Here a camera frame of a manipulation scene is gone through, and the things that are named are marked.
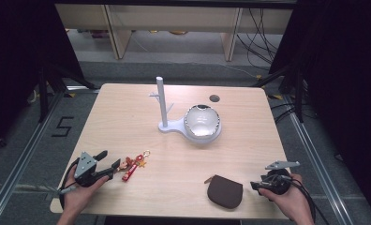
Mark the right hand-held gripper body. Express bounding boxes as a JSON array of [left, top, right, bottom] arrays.
[[260, 160, 302, 196]]

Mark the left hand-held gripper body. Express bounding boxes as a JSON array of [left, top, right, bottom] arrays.
[[73, 151, 112, 188]]

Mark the red charm keychain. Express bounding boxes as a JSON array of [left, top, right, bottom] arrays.
[[119, 149, 152, 183]]

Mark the person's right hand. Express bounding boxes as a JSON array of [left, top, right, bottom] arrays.
[[258, 172, 315, 221]]

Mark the person's left hand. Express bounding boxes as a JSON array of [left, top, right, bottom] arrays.
[[61, 169, 111, 215]]

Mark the brown coin purse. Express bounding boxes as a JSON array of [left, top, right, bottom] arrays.
[[203, 174, 245, 210]]

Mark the white branched jewelry stand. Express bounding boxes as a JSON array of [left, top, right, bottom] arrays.
[[148, 76, 223, 145]]

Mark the black metal stand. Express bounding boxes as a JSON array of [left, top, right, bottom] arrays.
[[252, 64, 305, 124], [37, 61, 97, 124]]

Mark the black curtain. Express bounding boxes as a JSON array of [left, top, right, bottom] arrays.
[[0, 0, 85, 151], [269, 0, 371, 217]]

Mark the light wooden shelf unit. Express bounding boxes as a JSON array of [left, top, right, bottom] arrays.
[[54, 4, 294, 63]]

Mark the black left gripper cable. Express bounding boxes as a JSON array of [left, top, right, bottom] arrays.
[[58, 157, 82, 211]]

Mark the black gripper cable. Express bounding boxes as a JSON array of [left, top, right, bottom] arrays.
[[58, 157, 82, 211], [281, 174, 332, 225]]

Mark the grey cable plug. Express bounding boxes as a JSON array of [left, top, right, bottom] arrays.
[[58, 185, 79, 195]]

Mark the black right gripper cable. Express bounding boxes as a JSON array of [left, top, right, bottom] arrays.
[[281, 174, 332, 225]]

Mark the aluminium floor rail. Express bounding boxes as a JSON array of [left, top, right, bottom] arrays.
[[286, 95, 354, 225], [0, 89, 67, 225]]

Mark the bundle of black floor cables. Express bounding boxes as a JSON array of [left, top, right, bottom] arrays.
[[235, 7, 285, 72]]

